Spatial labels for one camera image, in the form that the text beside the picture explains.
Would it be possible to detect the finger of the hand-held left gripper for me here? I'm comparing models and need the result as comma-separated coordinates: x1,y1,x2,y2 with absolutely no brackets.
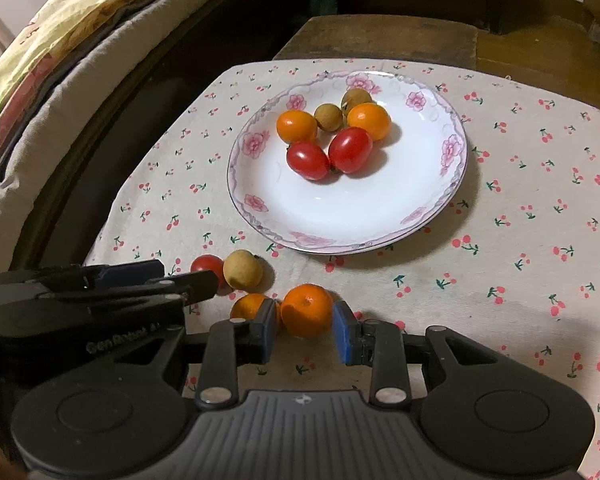
37,270,220,311
0,259,165,292

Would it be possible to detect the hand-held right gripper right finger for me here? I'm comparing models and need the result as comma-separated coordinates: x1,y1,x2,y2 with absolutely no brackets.
331,301,511,407

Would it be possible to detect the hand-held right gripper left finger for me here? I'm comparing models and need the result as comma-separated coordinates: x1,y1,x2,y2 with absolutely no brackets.
100,299,281,407

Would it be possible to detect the red cherry tomato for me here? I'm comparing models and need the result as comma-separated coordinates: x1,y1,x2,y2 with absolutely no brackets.
328,127,374,175
190,254,227,289
286,141,331,182

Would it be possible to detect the small orange kumquat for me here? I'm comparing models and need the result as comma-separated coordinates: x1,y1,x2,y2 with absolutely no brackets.
230,293,281,334
347,102,392,142
276,110,319,144
280,283,335,339

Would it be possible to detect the brown longan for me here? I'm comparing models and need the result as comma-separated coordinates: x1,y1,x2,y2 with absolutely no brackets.
341,88,374,114
314,103,345,132
223,250,264,291

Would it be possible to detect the white floral plate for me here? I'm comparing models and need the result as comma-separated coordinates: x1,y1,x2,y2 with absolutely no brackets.
226,69,468,256

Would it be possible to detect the beige mattress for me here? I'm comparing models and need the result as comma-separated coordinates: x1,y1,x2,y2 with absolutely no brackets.
0,0,266,261

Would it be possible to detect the cherry print tablecloth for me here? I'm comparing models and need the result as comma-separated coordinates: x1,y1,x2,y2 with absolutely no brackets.
82,59,600,480

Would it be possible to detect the colourful floral blanket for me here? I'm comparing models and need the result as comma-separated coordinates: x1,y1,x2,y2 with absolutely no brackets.
0,0,196,146

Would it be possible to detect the dark bed frame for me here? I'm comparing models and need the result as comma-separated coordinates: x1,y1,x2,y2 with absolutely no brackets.
10,0,311,273

